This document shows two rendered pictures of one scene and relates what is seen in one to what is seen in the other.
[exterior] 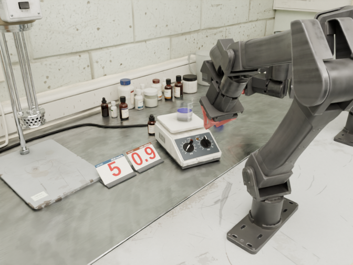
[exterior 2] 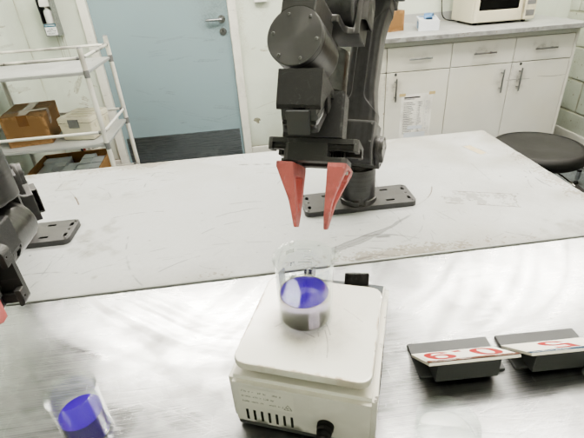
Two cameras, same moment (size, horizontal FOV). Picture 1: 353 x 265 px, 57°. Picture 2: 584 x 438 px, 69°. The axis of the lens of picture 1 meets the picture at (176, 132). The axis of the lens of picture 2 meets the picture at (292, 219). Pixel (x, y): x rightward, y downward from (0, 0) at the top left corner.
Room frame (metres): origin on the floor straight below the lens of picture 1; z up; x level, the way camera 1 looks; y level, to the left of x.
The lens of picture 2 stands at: (1.14, 0.17, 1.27)
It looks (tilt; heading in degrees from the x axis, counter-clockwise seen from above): 30 degrees down; 222
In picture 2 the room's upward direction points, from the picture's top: 4 degrees counter-clockwise
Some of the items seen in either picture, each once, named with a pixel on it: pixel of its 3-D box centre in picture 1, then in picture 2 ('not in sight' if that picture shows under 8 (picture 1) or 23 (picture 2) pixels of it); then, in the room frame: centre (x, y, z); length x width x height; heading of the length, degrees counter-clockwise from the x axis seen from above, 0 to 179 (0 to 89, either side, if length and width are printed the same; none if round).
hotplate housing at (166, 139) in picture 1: (185, 137); (320, 337); (0.89, -0.03, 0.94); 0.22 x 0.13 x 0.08; 26
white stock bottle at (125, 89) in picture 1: (126, 93); not in sight; (1.25, 0.20, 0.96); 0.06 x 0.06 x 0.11
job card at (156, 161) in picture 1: (145, 156); (459, 350); (0.80, 0.09, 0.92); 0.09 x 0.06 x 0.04; 134
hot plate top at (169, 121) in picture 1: (181, 121); (313, 324); (0.91, -0.01, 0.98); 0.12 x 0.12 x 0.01; 26
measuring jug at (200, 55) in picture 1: (205, 67); not in sight; (1.58, -0.14, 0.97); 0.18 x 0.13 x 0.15; 69
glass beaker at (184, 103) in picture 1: (183, 109); (307, 286); (0.91, -0.02, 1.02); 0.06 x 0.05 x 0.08; 132
